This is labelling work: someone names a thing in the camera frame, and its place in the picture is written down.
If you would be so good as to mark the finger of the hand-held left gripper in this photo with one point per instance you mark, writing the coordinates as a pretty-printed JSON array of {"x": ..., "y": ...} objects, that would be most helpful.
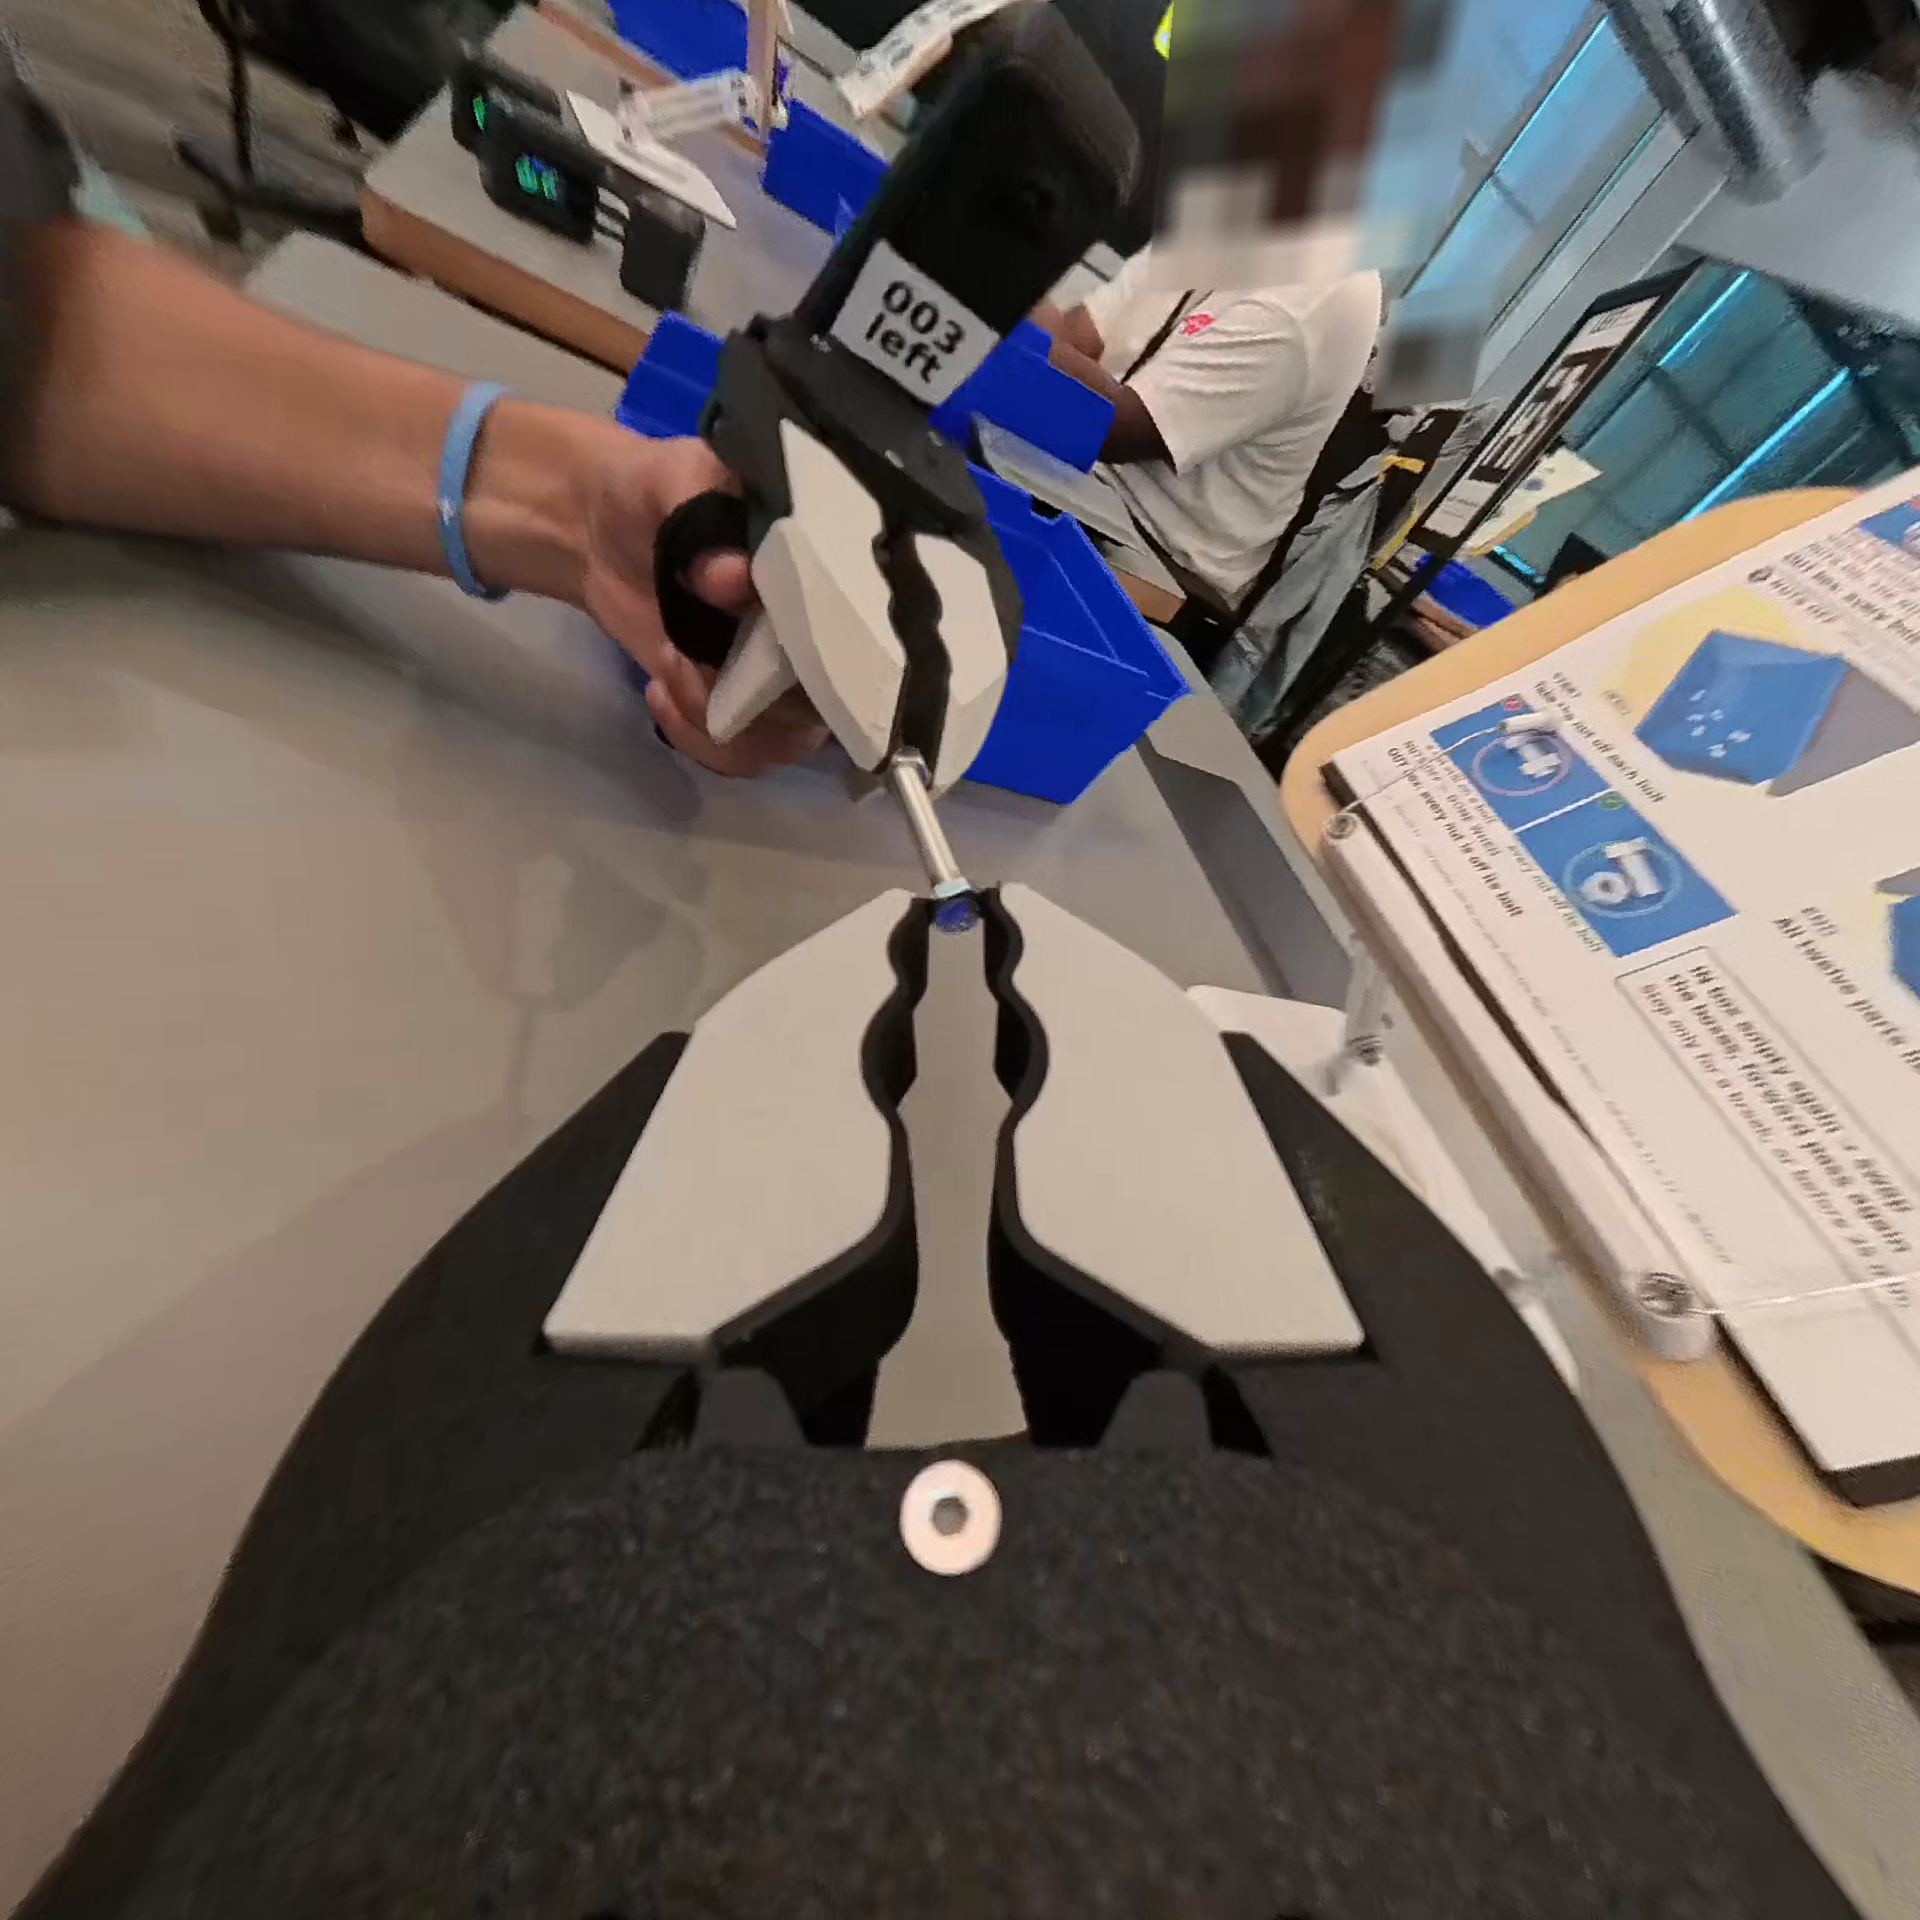
[
  {"x": 968, "y": 645},
  {"x": 826, "y": 585}
]

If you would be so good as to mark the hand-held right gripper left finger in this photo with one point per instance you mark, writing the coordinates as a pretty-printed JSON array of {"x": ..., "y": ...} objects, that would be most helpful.
[{"x": 736, "y": 1186}]

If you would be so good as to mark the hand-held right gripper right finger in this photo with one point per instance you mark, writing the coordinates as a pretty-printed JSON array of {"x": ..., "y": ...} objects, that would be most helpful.
[{"x": 1187, "y": 1186}]

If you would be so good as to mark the silver bolt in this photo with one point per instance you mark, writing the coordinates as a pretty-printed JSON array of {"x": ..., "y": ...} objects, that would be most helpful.
[{"x": 924, "y": 825}]

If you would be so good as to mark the person's left forearm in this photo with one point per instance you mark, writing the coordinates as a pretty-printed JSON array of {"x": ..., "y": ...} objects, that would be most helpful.
[{"x": 241, "y": 405}]

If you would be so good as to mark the grey desk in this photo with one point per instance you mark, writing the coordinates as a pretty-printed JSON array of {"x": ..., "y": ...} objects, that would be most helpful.
[{"x": 270, "y": 961}]

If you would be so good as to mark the person's left hand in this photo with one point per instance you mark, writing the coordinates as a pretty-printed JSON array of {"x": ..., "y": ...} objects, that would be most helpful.
[{"x": 614, "y": 527}]

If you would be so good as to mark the white document stand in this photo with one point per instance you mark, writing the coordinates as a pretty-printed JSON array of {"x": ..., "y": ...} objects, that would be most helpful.
[
  {"x": 1380, "y": 1142},
  {"x": 707, "y": 106}
]

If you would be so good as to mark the black digital timer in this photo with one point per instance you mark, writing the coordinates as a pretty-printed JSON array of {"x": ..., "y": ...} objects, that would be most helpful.
[
  {"x": 660, "y": 240},
  {"x": 539, "y": 166}
]

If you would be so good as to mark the blue wristband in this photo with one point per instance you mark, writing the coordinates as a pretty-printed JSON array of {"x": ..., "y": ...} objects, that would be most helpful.
[{"x": 466, "y": 497}]

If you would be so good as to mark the black white marker board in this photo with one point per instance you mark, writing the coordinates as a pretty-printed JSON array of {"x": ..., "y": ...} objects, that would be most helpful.
[{"x": 1562, "y": 391}]

